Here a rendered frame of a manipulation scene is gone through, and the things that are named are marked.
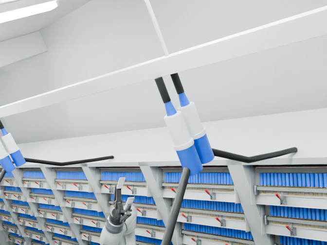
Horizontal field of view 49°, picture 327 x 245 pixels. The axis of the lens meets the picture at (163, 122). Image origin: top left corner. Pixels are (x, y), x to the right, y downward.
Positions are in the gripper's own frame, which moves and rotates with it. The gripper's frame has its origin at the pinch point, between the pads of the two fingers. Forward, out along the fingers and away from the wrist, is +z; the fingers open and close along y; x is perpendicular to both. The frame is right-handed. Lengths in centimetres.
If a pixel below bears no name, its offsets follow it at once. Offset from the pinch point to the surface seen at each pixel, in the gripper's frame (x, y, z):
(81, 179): 19, 109, -93
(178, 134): -11, -38, 59
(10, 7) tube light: -49, 97, 47
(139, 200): 46, 56, -67
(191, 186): 55, 19, -20
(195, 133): -3, -36, 58
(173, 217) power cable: -13, -54, 41
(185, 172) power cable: -7, -44, 49
